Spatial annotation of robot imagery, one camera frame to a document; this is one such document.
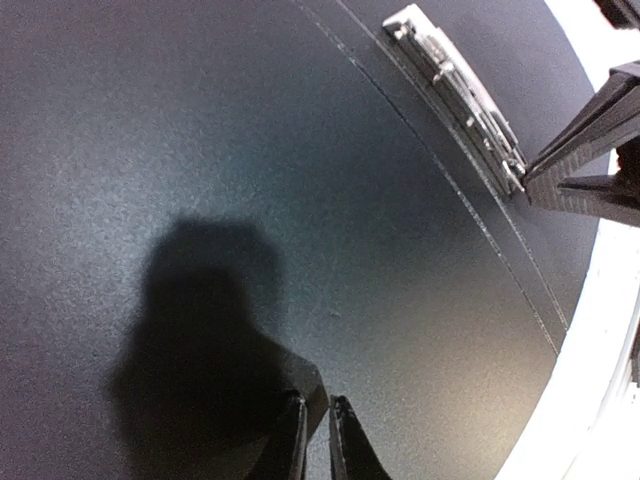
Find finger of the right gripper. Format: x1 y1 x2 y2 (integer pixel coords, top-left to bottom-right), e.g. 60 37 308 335
523 61 639 225

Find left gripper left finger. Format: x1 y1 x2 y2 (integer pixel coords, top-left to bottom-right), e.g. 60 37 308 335
245 390 308 480

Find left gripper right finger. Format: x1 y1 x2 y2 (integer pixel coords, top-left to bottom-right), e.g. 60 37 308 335
328 396 391 480

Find blue file folder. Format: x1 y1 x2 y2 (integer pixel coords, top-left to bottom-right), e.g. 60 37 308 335
1 1 598 479

